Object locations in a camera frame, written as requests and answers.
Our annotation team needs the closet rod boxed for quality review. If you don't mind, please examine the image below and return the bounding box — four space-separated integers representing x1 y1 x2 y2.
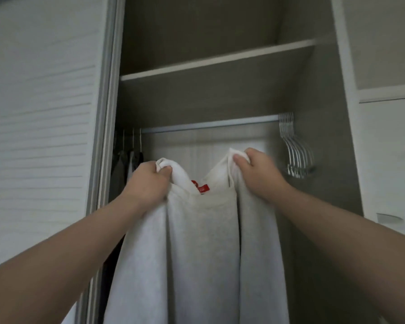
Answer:
140 114 282 134

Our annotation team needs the person's left hand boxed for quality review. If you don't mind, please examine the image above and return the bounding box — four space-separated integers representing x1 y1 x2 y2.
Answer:
119 160 174 213

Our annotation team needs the person's left forearm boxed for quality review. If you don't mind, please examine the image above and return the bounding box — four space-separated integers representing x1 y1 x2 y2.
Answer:
0 195 147 324

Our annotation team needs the white door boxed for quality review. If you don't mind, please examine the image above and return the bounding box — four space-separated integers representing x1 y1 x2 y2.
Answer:
358 84 405 242

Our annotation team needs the person's right hand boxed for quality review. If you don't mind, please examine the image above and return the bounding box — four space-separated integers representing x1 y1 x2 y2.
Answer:
232 148 294 203

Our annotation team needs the white t-shirt with script print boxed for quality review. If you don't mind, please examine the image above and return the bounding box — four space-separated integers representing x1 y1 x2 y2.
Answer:
103 148 291 324

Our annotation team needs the bunch of white hangers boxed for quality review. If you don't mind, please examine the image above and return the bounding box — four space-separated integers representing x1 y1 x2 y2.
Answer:
278 112 317 180

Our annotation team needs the person's right forearm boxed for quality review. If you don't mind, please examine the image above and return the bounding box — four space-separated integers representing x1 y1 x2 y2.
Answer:
273 185 405 324

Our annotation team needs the grey two-tone jacket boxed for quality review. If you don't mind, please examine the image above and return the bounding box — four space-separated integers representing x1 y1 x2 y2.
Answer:
108 150 131 203

